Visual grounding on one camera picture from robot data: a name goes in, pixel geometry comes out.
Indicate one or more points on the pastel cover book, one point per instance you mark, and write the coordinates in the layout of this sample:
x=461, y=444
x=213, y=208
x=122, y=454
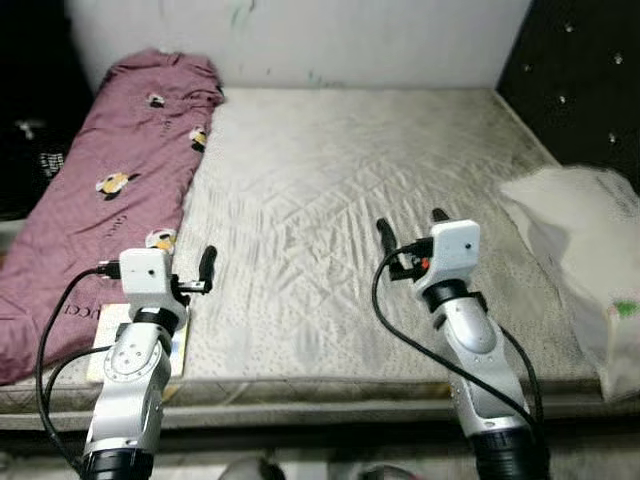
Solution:
x=105, y=340

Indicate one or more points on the grey robot right foot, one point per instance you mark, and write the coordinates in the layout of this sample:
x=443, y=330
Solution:
x=385, y=473

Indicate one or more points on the maroon cartoon print blanket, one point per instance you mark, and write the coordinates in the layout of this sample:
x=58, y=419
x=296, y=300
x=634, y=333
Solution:
x=110, y=180

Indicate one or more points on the white quilted mattress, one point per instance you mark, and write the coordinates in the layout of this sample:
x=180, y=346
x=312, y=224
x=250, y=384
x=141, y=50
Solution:
x=330, y=180

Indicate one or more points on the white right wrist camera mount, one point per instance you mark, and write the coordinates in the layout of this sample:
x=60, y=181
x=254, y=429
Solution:
x=450, y=250

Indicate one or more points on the black tufted headboard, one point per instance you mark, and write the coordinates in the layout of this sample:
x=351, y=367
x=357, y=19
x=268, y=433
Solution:
x=580, y=60

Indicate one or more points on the grey robot left foot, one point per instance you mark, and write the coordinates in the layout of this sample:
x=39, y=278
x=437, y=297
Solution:
x=250, y=470

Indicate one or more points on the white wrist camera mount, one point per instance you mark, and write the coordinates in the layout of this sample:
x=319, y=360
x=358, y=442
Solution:
x=148, y=275
x=450, y=250

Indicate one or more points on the black bag white print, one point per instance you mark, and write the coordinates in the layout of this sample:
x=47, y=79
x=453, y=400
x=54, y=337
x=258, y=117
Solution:
x=50, y=162

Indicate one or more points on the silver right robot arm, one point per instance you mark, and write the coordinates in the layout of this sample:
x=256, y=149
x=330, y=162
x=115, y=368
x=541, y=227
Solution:
x=475, y=340

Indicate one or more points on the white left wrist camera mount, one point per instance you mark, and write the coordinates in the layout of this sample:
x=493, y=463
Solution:
x=148, y=275

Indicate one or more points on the grey robot foot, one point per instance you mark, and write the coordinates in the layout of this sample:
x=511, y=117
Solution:
x=385, y=473
x=250, y=470

